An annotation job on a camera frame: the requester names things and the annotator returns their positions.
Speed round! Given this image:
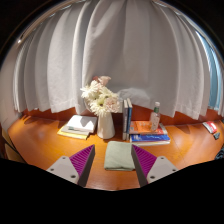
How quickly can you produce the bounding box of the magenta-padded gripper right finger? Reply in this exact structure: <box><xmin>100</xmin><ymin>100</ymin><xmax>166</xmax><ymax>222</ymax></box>
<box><xmin>130</xmin><ymin>144</ymin><xmax>179</xmax><ymax>188</ymax></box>

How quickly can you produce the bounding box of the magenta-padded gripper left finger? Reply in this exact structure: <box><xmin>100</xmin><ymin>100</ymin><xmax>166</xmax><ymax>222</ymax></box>
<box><xmin>45</xmin><ymin>144</ymin><xmax>96</xmax><ymax>188</ymax></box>

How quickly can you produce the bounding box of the pale green towel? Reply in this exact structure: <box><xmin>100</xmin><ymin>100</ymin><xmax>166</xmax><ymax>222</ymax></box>
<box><xmin>103</xmin><ymin>140</ymin><xmax>137</xmax><ymax>172</ymax></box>

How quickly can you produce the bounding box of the yellow book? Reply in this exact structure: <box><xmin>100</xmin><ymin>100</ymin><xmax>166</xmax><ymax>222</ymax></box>
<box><xmin>57</xmin><ymin>129</ymin><xmax>90</xmax><ymax>141</ymax></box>

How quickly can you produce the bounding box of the thin grey book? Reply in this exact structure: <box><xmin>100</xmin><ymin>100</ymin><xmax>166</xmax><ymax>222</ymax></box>
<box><xmin>60</xmin><ymin>124</ymin><xmax>91</xmax><ymax>137</ymax></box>

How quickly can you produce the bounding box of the orange book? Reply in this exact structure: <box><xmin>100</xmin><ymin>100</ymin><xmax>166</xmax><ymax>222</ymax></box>
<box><xmin>129</xmin><ymin>120</ymin><xmax>168</xmax><ymax>136</ymax></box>

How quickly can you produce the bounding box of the thick white book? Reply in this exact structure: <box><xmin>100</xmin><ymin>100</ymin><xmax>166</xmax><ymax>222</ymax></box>
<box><xmin>66</xmin><ymin>114</ymin><xmax>98</xmax><ymax>134</ymax></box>

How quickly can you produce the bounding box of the clear bottle with green label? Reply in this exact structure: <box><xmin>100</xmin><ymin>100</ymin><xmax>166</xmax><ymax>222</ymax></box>
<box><xmin>149</xmin><ymin>101</ymin><xmax>162</xmax><ymax>132</ymax></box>

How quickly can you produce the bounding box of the white ceramic vase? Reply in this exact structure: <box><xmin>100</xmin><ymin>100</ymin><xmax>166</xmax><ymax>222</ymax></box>
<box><xmin>96</xmin><ymin>111</ymin><xmax>116</xmax><ymax>140</ymax></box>

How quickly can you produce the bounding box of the brown chair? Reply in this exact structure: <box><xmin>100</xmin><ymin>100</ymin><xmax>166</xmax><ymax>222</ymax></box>
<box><xmin>1</xmin><ymin>128</ymin><xmax>26</xmax><ymax>164</ymax></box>

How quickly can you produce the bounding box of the red and white packet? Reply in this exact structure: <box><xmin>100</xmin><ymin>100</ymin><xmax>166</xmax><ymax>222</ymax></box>
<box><xmin>202</xmin><ymin>120</ymin><xmax>219</xmax><ymax>134</ymax></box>

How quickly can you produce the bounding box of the white and pink flower bouquet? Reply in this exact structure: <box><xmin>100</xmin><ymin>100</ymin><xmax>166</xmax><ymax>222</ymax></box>
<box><xmin>80</xmin><ymin>75</ymin><xmax>121</xmax><ymax>118</ymax></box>

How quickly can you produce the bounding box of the white curtain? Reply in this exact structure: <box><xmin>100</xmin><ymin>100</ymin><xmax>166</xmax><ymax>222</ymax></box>
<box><xmin>12</xmin><ymin>0</ymin><xmax>224</xmax><ymax>118</ymax></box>

